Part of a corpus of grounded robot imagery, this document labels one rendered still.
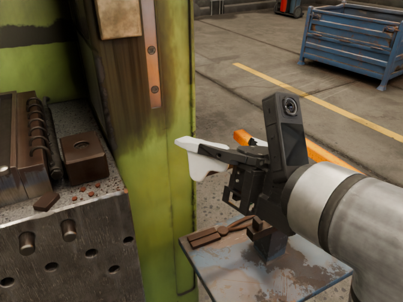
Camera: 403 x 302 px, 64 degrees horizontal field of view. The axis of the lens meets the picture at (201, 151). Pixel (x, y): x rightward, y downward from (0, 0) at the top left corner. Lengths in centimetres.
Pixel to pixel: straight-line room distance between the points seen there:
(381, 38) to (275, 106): 369
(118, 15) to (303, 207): 56
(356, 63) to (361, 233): 394
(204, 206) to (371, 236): 173
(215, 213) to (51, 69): 125
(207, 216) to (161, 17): 135
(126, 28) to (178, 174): 47
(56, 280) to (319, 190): 66
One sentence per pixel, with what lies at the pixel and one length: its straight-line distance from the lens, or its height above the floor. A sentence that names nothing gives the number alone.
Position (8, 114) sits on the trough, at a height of 99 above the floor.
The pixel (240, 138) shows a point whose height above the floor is 94.
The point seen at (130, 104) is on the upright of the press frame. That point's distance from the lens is 84.
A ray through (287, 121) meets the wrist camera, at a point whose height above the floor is 118.
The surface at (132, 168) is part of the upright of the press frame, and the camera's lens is 93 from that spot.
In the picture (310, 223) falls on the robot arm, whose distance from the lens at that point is 34.
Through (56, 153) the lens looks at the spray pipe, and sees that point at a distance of 78.
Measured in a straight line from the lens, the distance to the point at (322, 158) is 79.
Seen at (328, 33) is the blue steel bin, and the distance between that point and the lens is 436.
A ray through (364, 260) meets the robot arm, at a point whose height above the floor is 113.
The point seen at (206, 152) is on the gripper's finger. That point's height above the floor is 112.
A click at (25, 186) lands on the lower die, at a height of 95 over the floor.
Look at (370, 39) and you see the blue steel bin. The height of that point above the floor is 48.
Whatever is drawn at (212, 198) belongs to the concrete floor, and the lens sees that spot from 206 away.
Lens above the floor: 136
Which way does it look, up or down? 33 degrees down
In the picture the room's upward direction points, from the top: straight up
